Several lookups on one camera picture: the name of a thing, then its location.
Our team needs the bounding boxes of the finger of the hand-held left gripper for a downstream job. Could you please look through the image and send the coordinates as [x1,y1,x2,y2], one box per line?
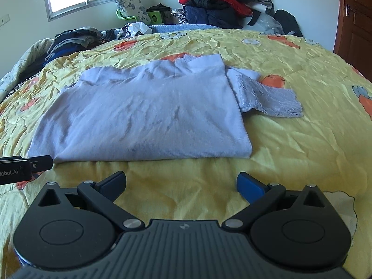
[29,155,54,173]

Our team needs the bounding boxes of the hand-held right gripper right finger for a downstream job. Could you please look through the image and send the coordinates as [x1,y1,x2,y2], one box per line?
[222,172,326,229]

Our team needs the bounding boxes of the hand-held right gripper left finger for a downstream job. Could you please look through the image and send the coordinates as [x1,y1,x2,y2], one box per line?
[37,171,146,231]

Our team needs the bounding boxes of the lavender knit top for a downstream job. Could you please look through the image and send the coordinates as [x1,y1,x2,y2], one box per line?
[27,53,304,164]

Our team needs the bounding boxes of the yellow printed bedsheet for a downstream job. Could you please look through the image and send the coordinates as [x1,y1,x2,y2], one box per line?
[0,27,372,274]

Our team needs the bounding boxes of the black white striped cloth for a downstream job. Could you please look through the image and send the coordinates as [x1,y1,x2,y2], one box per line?
[0,82,23,102]

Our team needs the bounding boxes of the white patterned quilt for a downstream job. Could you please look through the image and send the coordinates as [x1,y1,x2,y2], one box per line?
[0,37,56,99]

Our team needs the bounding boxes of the blue folded garment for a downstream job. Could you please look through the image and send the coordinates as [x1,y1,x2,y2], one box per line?
[43,46,77,65]

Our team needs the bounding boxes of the grey folded garment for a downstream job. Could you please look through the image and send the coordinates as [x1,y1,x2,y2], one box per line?
[46,27,104,53]

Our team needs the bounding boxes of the black garment heap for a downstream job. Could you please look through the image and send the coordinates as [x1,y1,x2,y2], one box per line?
[100,28,120,42]

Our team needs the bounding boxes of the white plastic bag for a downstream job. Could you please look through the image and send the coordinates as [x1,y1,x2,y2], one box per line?
[127,21,153,36]

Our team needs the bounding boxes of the clear plastic bag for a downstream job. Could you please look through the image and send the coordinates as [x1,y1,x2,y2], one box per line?
[247,3,285,35]

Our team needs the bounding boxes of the black bag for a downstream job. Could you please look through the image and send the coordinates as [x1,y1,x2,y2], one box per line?
[274,9,304,38]

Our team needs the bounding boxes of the blue bed cover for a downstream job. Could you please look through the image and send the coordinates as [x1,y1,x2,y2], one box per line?
[116,24,219,37]

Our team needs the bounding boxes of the green plastic chair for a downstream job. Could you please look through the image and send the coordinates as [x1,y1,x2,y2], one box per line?
[116,7,162,25]

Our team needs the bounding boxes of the navy padded jacket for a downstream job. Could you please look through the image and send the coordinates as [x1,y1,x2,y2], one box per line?
[183,3,243,30]

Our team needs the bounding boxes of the grey patterned cushion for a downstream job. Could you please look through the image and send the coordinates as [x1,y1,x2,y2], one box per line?
[113,0,152,25]

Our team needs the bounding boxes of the black white checkered cloth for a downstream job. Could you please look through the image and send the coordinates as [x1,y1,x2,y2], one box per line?
[171,8,189,25]

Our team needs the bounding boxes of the dark backpack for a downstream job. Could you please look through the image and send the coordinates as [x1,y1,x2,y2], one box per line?
[146,3,173,24]

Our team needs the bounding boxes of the brown wooden door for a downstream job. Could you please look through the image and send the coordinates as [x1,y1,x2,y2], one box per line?
[332,0,372,85]

